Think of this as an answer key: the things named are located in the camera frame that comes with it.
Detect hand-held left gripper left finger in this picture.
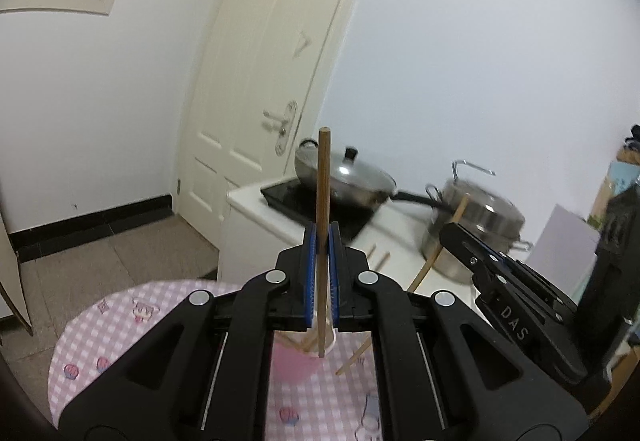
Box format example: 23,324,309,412
59,222,321,441

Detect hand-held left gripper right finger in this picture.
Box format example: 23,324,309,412
327,222,590,441

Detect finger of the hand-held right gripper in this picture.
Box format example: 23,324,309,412
438,222,501,290
500,254,579,315

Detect single brown chopstick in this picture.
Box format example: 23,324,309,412
336,193,472,377
316,128,331,358

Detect pink cup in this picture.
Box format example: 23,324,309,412
271,318,337,384

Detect stainless steel steamer pot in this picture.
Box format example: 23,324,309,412
419,160,533,283

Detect white box appliance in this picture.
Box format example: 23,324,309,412
525,203,601,307

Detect white low cabinet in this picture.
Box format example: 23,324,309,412
216,181,501,317

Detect black induction cooker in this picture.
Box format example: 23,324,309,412
260,178,386,242

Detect steel wok with lid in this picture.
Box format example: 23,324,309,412
294,139,451,218

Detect cartoon doll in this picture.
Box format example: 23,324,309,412
607,123,640,222

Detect pink checkered cartoon tablecloth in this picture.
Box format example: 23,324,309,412
47,278,386,441

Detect cream panel door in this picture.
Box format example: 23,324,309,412
172,0,381,252

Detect brown and white side cabinet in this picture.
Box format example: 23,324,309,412
0,211,36,337

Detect silver door handle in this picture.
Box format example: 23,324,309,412
262,100,299,156

